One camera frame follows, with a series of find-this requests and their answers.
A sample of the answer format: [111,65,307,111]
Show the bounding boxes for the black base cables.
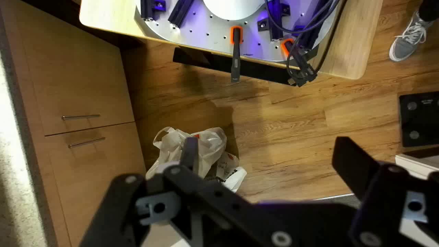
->
[263,0,345,70]

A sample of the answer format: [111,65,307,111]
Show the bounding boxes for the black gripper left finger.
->
[81,163,362,247]

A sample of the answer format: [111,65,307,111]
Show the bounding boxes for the orange and black clamp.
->
[280,37,318,87]
[229,24,245,83]

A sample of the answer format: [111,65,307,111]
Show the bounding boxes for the thin metal drawer handle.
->
[67,135,107,149]
[60,112,101,122]

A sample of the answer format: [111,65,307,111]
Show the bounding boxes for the white plastic bag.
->
[151,126,248,192]

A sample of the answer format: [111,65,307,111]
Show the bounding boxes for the white round base plate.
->
[134,0,343,63]

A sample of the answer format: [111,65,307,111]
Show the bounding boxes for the light wooden robot table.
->
[78,0,384,82]

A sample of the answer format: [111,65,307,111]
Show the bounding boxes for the black aluminium profile bracket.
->
[255,0,293,41]
[138,0,168,20]
[167,0,199,27]

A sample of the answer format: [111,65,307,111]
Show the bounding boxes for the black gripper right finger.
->
[330,135,439,247]

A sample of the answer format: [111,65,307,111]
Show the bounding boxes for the grey sneaker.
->
[388,12,436,63]

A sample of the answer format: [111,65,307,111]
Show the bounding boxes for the white flat box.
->
[393,152,439,181]

